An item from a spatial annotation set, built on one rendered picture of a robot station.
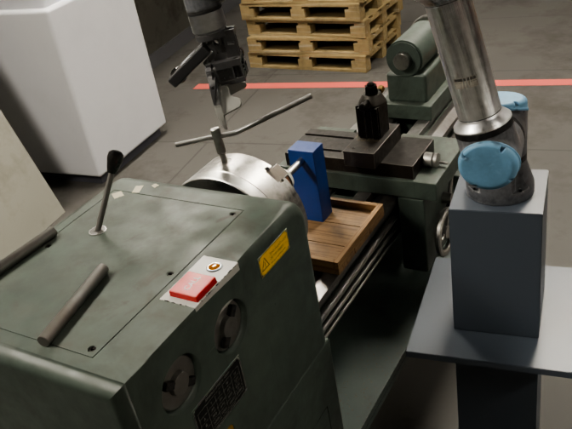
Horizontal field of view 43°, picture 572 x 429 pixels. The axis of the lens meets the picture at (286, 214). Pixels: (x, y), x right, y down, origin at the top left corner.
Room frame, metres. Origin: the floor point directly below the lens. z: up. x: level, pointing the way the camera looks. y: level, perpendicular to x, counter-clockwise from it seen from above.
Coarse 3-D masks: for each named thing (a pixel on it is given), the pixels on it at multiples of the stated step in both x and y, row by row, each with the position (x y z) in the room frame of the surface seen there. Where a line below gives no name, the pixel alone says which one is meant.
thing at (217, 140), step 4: (212, 128) 1.53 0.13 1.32; (216, 128) 1.52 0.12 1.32; (212, 132) 1.51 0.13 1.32; (216, 132) 1.51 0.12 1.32; (212, 136) 1.52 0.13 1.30; (216, 136) 1.51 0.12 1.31; (216, 140) 1.51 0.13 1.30; (220, 140) 1.51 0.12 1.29; (216, 144) 1.51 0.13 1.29; (220, 144) 1.51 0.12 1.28; (224, 144) 1.52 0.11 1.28; (216, 148) 1.51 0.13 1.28; (220, 148) 1.51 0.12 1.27; (224, 148) 1.51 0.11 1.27; (220, 152) 1.51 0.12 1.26; (224, 152) 1.51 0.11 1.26; (220, 156) 1.51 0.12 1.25; (224, 156) 1.51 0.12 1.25; (224, 160) 1.51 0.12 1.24
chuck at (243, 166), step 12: (228, 156) 1.54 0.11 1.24; (240, 156) 1.53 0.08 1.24; (204, 168) 1.53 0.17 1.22; (216, 168) 1.49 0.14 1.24; (228, 168) 1.48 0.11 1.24; (240, 168) 1.48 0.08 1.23; (252, 168) 1.48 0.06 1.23; (264, 168) 1.48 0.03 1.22; (252, 180) 1.44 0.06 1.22; (264, 180) 1.45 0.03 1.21; (288, 180) 1.47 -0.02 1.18; (264, 192) 1.41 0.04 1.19; (276, 192) 1.43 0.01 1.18; (288, 192) 1.45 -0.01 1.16; (300, 204) 1.45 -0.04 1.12
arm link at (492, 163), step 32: (416, 0) 1.30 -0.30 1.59; (448, 0) 1.26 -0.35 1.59; (448, 32) 1.27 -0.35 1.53; (480, 32) 1.28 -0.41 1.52; (448, 64) 1.27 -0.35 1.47; (480, 64) 1.26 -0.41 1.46; (480, 96) 1.25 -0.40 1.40; (480, 128) 1.23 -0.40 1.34; (512, 128) 1.24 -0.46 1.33; (480, 160) 1.22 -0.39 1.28; (512, 160) 1.20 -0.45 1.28
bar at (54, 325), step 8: (104, 264) 1.11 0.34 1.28; (96, 272) 1.08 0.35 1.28; (104, 272) 1.09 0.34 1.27; (88, 280) 1.06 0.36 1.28; (96, 280) 1.07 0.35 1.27; (80, 288) 1.04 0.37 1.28; (88, 288) 1.04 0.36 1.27; (72, 296) 1.02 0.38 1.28; (80, 296) 1.02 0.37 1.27; (88, 296) 1.03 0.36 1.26; (72, 304) 1.00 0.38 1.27; (80, 304) 1.01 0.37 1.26; (64, 312) 0.98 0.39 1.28; (72, 312) 0.99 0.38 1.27; (56, 320) 0.96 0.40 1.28; (64, 320) 0.97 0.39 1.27; (48, 328) 0.94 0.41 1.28; (56, 328) 0.95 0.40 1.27; (40, 336) 0.92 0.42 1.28; (48, 336) 0.93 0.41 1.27; (40, 344) 0.93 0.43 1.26; (48, 344) 0.92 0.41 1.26
